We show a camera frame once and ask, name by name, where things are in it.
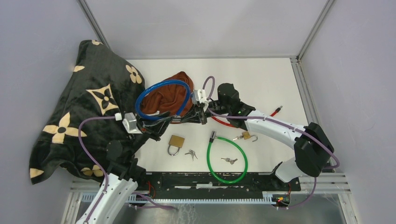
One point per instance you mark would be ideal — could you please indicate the brown cloth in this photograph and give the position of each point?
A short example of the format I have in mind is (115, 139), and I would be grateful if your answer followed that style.
(168, 98)

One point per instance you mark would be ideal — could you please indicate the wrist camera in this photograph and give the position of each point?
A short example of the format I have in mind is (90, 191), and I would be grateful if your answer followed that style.
(130, 123)
(199, 97)

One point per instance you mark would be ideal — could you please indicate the key bunch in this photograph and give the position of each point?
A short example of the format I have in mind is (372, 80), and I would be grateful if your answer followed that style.
(231, 161)
(192, 154)

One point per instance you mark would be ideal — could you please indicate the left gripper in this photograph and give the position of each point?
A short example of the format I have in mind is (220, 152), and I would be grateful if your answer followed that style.
(155, 130)

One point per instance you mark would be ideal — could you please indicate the small brass padlock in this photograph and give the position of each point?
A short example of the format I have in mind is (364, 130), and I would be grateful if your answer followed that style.
(245, 136)

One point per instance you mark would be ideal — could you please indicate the large brass padlock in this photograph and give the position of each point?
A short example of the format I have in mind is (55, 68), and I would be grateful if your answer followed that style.
(175, 142)

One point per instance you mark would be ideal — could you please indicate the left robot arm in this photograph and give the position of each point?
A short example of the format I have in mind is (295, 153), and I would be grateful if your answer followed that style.
(118, 184)

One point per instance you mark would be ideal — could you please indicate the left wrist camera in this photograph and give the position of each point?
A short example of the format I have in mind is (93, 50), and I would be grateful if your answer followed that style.
(130, 123)

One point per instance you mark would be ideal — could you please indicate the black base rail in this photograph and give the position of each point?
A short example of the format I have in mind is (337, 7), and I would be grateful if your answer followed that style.
(195, 185)

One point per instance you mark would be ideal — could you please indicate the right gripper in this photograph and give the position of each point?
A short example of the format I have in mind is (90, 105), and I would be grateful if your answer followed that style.
(195, 115)

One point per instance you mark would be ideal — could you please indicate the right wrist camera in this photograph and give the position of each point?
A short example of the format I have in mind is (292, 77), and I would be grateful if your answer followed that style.
(199, 97)

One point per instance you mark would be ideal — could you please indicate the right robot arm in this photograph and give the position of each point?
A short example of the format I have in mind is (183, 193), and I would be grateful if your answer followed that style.
(311, 146)

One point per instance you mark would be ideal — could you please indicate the black floral blanket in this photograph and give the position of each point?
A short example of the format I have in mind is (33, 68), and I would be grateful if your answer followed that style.
(102, 85)

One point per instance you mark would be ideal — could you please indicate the aluminium frame right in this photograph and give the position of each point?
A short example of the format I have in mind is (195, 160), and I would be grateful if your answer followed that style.
(328, 184)

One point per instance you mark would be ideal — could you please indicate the blue cable lock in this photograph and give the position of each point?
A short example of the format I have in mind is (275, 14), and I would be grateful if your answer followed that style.
(156, 86)

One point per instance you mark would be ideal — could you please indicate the red cable lock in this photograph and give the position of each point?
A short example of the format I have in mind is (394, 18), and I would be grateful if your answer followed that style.
(229, 125)

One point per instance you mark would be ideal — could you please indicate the green cable lock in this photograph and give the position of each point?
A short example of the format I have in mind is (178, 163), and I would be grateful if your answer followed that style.
(213, 136)

